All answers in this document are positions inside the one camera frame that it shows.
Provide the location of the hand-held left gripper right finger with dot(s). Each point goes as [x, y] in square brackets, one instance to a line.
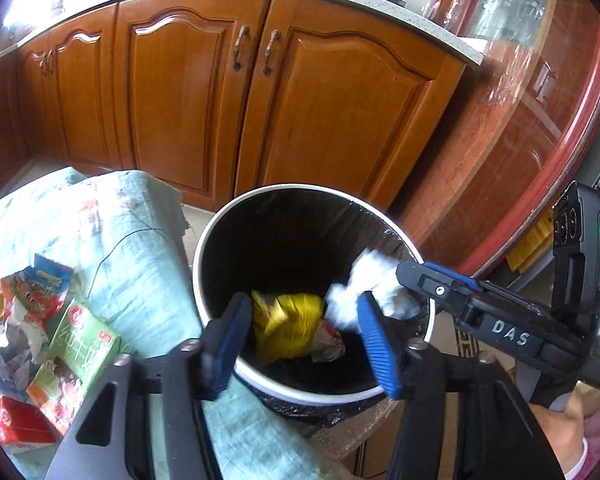
[377, 345]

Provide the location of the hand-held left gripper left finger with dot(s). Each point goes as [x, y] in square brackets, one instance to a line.
[230, 345]

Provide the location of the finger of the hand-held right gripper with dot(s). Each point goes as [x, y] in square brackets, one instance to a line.
[430, 287]
[455, 275]

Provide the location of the white tissue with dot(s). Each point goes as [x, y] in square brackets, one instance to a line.
[372, 270]

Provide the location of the white rimmed black trash bin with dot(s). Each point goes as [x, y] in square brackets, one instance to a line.
[280, 240]

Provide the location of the green spouted pouch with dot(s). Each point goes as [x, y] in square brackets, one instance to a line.
[80, 345]

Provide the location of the red blue snack packet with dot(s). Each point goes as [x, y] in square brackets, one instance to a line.
[35, 295]

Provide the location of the person's right hand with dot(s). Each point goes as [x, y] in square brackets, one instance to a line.
[570, 435]

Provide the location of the crumpled brown wrapper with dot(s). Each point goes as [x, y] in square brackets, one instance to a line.
[327, 342]

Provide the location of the yellow plastic item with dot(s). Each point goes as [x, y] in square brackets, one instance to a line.
[530, 240]

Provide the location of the yellow plastic packet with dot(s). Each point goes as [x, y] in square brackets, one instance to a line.
[290, 320]

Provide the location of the light green woven sack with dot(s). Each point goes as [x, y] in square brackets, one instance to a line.
[130, 260]

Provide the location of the round red rimmed table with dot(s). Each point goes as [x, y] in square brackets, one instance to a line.
[530, 110]

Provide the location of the wooden cabinet door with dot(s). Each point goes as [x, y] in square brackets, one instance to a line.
[185, 100]
[82, 90]
[35, 105]
[0, 130]
[350, 110]

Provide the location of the crumpled grey paper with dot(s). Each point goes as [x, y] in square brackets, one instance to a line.
[10, 360]

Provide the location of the red white carton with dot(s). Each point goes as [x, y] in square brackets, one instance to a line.
[10, 417]

